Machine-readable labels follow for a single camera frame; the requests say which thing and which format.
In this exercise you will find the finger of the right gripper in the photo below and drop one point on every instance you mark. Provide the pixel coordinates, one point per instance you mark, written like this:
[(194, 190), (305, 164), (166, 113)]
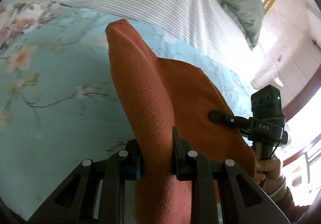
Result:
[(230, 121)]

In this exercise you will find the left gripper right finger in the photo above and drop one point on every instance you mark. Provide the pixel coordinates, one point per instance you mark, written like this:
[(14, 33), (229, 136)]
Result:
[(221, 191)]

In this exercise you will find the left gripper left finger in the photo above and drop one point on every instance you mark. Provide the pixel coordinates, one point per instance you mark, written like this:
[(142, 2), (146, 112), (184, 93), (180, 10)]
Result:
[(94, 192)]

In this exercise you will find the rust orange knit garment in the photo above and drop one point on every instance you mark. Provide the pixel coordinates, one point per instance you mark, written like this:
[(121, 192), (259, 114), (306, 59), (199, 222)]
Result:
[(157, 95)]

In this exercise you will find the right forearm red sleeve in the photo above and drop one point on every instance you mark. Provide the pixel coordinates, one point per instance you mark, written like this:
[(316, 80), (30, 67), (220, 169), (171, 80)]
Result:
[(279, 192)]

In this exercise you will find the right hand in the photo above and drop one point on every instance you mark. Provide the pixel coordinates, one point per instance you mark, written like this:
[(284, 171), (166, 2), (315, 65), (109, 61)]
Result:
[(268, 172)]

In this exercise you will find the light blue floral quilt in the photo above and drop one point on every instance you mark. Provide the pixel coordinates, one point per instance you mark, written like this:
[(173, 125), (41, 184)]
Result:
[(58, 106)]

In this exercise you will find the white pink floral pillow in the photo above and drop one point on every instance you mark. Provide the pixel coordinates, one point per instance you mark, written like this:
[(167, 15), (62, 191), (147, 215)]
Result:
[(22, 16)]

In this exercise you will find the black camera box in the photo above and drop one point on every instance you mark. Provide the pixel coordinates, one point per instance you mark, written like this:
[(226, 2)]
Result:
[(266, 103)]

